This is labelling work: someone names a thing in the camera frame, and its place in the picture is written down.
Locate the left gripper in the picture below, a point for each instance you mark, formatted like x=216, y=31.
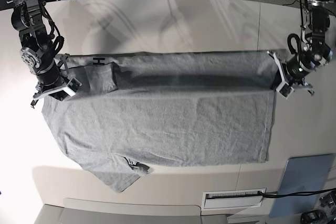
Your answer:
x=291, y=72

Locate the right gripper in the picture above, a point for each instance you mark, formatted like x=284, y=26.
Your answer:
x=51, y=80

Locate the grey T-shirt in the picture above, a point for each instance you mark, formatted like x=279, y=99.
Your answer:
x=202, y=109

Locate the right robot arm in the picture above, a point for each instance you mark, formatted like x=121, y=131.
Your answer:
x=41, y=43

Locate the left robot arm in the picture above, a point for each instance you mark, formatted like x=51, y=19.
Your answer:
x=309, y=49

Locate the blue board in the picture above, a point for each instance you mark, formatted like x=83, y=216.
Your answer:
x=304, y=173

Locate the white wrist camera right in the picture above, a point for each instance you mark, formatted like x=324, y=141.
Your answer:
x=72, y=87

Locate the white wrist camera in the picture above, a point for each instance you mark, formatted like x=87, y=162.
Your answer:
x=285, y=90
x=72, y=87

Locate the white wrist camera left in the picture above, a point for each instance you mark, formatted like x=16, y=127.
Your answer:
x=285, y=90

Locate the white cable slot cover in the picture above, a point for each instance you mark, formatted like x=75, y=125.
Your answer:
x=229, y=200

